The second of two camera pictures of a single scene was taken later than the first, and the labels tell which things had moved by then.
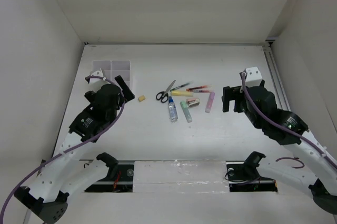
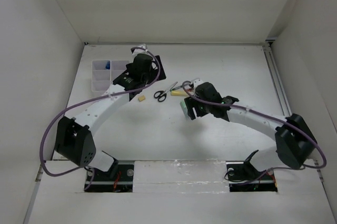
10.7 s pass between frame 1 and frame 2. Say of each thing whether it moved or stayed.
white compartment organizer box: stayed
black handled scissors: stayed
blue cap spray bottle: moved
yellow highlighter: stayed
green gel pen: stayed
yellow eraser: stayed
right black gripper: moved
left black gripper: moved
